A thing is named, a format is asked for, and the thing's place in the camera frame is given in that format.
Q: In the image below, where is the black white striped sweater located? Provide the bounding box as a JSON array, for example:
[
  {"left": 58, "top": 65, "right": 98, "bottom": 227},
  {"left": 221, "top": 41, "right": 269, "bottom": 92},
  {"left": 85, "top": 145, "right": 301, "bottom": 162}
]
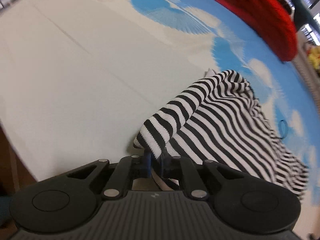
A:
[{"left": 133, "top": 70, "right": 309, "bottom": 199}]

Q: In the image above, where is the blue white patterned bedsheet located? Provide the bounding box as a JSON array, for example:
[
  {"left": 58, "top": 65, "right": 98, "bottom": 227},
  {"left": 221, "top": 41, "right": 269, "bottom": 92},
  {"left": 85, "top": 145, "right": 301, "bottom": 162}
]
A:
[{"left": 1, "top": 0, "right": 319, "bottom": 217}]

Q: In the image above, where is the red knitted pillow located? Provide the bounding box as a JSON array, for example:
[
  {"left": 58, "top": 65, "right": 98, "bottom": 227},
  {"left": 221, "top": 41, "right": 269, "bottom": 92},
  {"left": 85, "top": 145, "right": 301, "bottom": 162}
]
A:
[{"left": 216, "top": 0, "right": 298, "bottom": 62}]

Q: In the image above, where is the yellow plush toy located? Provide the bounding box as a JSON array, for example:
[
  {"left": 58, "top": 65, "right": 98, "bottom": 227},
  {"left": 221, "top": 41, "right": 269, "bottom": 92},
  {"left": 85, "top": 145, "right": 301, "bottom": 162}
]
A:
[{"left": 307, "top": 46, "right": 320, "bottom": 72}]

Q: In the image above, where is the blue hair tie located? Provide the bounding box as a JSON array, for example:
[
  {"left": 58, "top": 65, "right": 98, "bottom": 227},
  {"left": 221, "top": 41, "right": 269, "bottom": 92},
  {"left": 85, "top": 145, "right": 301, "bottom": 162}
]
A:
[{"left": 278, "top": 119, "right": 289, "bottom": 140}]

